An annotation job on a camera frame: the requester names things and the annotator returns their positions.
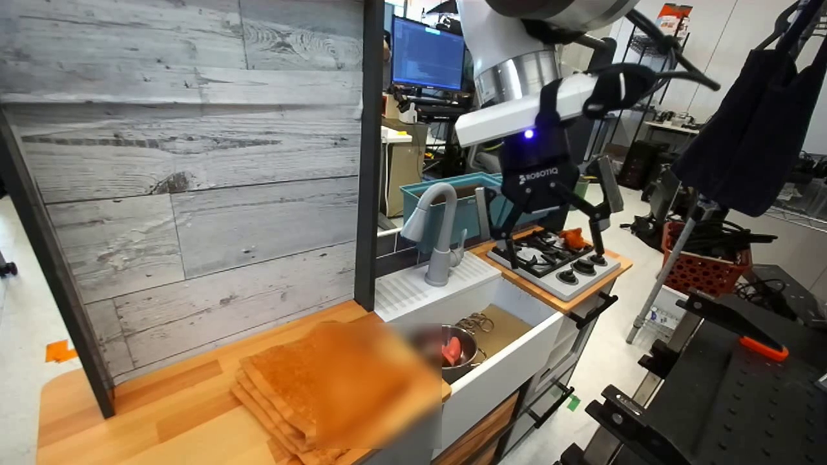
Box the metal wire rings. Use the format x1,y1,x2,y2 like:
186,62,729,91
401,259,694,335
454,309,498,339

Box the grey wood backsplash panel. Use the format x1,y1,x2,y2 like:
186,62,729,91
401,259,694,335
0,0,365,383

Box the white toy sink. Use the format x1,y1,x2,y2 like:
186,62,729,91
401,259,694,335
371,249,569,460

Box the computer monitor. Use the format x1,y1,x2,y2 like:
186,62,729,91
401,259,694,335
387,12,468,97

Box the grey toy stove top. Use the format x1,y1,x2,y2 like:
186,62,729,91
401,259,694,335
487,224,624,304

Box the red plastic crate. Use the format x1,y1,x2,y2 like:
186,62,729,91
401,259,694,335
659,216,754,300

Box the grey toy faucet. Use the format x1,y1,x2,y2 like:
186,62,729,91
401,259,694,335
398,180,468,290

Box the small steel pot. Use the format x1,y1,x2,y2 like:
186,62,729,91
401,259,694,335
407,323,481,383

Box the orange plush toy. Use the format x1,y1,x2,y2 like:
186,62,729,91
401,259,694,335
559,224,593,256

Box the black metal kitchen frame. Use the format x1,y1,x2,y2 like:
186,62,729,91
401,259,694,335
0,0,624,421

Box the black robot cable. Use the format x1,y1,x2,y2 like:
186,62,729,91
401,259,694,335
592,4,723,120

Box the cardboard box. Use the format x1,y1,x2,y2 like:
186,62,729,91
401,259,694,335
379,93,429,220

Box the orange floor tape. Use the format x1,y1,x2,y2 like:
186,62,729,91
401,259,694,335
44,339,79,363

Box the pink plush toy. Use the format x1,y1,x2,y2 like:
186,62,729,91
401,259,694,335
425,332,468,370

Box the orange terry towel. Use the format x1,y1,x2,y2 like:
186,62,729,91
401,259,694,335
230,317,414,465

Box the black oven handle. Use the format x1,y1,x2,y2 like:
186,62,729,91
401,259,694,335
566,290,621,327

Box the black wire shelf rack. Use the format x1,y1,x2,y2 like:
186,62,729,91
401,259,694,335
621,14,701,176

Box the black drawer handle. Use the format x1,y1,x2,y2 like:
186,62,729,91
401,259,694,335
525,383,577,430

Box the orange clamp handle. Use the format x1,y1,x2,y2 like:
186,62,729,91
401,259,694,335
736,332,792,366

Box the black hanging cloth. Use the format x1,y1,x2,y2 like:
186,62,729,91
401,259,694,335
674,0,827,220

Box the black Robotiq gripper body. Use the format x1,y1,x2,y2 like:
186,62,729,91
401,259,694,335
495,113,582,222

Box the black monitor base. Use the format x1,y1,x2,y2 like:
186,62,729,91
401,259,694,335
559,261,827,465

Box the silver stand pole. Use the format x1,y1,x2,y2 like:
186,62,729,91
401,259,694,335
624,198,723,346

